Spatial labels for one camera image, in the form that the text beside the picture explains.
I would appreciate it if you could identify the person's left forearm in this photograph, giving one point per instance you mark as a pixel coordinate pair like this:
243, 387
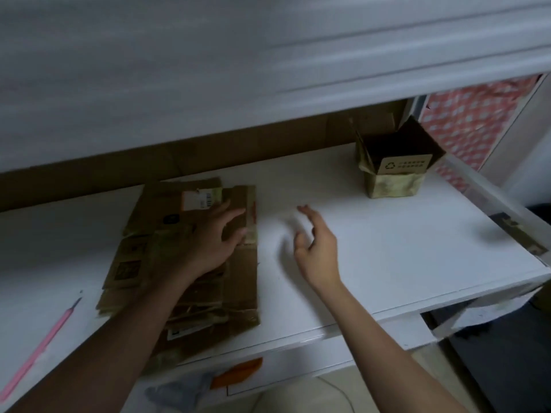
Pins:
95, 348

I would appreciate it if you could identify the person's right forearm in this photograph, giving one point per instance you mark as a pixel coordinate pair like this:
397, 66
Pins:
387, 357

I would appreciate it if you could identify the stack of cardboard boxes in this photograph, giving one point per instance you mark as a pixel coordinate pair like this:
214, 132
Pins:
232, 288

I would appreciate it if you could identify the orange plastic object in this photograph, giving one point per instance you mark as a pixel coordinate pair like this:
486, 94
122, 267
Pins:
237, 372

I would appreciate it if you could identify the person's left hand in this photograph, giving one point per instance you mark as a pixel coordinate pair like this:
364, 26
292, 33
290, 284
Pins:
207, 245

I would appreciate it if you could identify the labelled taped cardboard box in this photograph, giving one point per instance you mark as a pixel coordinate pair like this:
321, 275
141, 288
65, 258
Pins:
400, 172

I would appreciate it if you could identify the white metal shelf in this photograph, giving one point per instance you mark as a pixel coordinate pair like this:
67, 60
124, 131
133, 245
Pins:
387, 245

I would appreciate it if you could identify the red patterned panel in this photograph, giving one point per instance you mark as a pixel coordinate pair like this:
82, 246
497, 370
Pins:
473, 116

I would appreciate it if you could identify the person's right hand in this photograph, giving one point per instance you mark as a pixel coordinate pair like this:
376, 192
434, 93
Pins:
320, 258

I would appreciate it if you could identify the pink utility knife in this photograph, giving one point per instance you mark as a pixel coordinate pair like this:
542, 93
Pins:
39, 348

